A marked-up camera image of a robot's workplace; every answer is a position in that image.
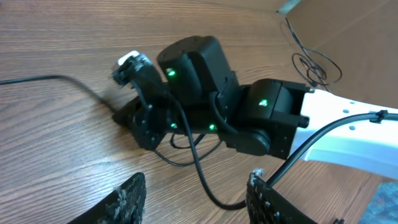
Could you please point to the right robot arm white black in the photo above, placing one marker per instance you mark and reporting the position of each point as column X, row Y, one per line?
column 192, row 89

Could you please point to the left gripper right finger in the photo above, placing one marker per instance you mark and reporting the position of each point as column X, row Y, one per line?
column 266, row 206

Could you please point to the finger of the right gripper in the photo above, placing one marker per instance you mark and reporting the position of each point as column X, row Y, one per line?
column 133, row 113

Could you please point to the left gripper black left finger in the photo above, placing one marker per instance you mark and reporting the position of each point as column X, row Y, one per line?
column 124, row 205

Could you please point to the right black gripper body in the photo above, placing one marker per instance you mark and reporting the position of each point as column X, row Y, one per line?
column 149, row 127

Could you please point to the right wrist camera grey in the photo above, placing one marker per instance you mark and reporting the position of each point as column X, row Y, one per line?
column 134, row 61

